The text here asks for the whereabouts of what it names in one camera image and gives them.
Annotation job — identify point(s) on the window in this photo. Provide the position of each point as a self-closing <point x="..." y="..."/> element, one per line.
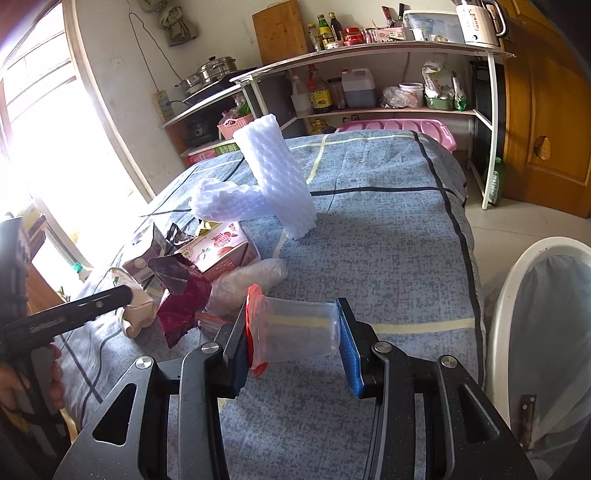
<point x="46" y="138"/>

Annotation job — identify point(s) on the black induction cooker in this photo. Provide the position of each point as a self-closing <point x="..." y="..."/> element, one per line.
<point x="207" y="94"/>

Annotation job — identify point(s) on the cooking oil bottle red label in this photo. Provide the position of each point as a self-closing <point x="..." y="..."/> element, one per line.
<point x="319" y="94"/>

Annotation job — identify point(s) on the large white foam net sleeve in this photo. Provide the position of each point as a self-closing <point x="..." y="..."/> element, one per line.
<point x="277" y="175"/>

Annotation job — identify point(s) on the pink flat box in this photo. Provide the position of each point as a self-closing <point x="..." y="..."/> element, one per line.
<point x="391" y="34"/>

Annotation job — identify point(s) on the wooden cutting board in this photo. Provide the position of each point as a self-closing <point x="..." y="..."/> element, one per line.
<point x="277" y="32"/>

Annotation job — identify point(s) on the blue plaid bedsheet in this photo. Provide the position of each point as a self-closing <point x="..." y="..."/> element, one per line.
<point x="392" y="230"/>

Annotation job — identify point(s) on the small seasoning bottle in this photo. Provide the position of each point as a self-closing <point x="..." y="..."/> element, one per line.
<point x="314" y="39"/>

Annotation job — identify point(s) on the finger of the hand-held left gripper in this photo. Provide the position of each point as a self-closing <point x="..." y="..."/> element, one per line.
<point x="92" y="307"/>

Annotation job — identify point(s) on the pink storage box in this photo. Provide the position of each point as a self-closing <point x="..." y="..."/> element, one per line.
<point x="406" y="127"/>

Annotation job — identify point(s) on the red can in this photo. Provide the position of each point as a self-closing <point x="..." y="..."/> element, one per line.
<point x="354" y="37"/>

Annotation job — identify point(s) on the steel steamer pot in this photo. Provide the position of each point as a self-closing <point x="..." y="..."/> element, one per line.
<point x="207" y="76"/>

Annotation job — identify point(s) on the green glass bottle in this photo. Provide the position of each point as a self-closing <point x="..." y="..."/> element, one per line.
<point x="495" y="184"/>

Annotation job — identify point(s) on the clear storage box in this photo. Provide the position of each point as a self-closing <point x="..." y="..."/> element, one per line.
<point x="434" y="25"/>

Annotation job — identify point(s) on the white round trash bin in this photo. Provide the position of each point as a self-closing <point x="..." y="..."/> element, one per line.
<point x="503" y="323"/>

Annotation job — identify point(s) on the green white food bags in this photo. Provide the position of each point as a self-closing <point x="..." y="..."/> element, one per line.
<point x="438" y="81"/>

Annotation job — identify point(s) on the dark liquid plastic jug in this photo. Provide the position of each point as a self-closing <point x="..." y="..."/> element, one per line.
<point x="359" y="90"/>

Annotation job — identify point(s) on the pink drink carton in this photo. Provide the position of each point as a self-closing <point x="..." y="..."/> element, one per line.
<point x="221" y="254"/>

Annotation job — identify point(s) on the person's left hand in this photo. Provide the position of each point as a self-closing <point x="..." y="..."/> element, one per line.
<point x="9" y="387"/>

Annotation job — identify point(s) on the grey bin liner bag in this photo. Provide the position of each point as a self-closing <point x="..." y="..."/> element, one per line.
<point x="554" y="323"/>

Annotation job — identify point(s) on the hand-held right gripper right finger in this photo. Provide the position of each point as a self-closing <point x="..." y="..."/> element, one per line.
<point x="351" y="355"/>

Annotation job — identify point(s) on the green white carton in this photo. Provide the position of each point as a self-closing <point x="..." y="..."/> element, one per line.
<point x="226" y="148"/>

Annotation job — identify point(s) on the yellow oil bottle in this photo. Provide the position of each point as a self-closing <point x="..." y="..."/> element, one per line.
<point x="321" y="127"/>

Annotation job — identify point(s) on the clear plastic cup red lid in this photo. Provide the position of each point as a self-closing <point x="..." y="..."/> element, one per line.
<point x="300" y="327"/>

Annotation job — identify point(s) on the white plastic bottle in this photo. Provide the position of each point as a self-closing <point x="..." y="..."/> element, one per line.
<point x="299" y="99"/>

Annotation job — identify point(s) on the pink woven basket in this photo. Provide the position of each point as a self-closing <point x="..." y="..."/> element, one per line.
<point x="235" y="129"/>

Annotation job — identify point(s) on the white electric kettle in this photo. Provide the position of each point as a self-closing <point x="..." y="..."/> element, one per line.
<point x="475" y="25"/>

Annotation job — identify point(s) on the black appliance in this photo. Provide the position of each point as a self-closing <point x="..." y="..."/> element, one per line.
<point x="482" y="106"/>

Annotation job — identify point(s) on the white power strip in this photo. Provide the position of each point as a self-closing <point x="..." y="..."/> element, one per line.
<point x="163" y="106"/>

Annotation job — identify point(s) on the green small basket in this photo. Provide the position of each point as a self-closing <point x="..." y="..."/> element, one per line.
<point x="438" y="104"/>

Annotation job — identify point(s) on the hanging grey cloth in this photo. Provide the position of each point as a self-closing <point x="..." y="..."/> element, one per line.
<point x="175" y="23"/>

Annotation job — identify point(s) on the clear crumpled plastic bag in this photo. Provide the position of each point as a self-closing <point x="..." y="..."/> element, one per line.
<point x="249" y="281"/>

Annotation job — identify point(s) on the dark sauce bottle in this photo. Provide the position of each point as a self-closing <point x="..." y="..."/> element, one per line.
<point x="336" y="30"/>

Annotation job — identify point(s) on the wooden door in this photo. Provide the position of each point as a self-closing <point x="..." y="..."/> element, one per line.
<point x="545" y="92"/>

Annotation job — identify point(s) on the dark rice cooker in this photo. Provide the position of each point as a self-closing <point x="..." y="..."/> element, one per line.
<point x="199" y="130"/>

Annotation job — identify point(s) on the maroon snack wrapper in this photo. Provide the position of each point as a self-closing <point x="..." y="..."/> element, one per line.
<point x="180" y="314"/>

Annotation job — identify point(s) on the small white foam net sleeve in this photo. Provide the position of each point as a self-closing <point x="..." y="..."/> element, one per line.
<point x="217" y="201"/>

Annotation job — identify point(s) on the white plastic tub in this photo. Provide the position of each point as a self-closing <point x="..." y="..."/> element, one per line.
<point x="412" y="96"/>

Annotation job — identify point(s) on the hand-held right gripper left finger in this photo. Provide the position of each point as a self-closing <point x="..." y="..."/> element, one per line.
<point x="238" y="364"/>

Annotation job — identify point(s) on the crumpled beige wrapper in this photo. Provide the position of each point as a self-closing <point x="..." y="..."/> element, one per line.
<point x="136" y="318"/>

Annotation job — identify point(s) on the green label sauce bottle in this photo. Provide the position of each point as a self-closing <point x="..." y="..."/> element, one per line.
<point x="324" y="34"/>

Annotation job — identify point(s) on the white metal shelf rack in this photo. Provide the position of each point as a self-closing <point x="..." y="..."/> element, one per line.
<point x="369" y="46"/>

